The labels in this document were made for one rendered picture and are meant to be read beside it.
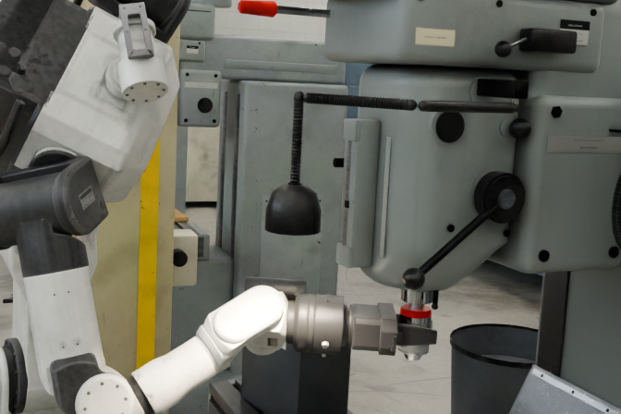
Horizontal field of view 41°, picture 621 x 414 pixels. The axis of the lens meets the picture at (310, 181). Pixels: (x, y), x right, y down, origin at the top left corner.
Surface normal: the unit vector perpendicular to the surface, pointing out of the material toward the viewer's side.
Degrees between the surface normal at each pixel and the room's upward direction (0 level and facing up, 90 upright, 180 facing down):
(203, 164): 90
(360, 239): 90
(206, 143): 90
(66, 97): 58
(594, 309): 90
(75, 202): 76
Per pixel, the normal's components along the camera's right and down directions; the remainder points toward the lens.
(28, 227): -0.20, -0.03
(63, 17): 0.48, -0.40
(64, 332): 0.34, -0.09
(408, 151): -0.45, 0.09
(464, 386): -0.86, 0.08
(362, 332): -0.02, 0.13
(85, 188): 0.97, -0.18
